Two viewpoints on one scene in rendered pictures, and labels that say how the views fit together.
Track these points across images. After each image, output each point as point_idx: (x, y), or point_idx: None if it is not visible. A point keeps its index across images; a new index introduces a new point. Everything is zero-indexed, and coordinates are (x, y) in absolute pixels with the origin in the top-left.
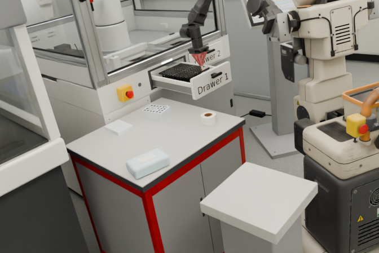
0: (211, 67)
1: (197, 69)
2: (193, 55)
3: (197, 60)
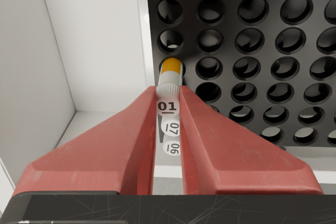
0: (177, 159)
1: (250, 81)
2: (234, 160)
3: (186, 122)
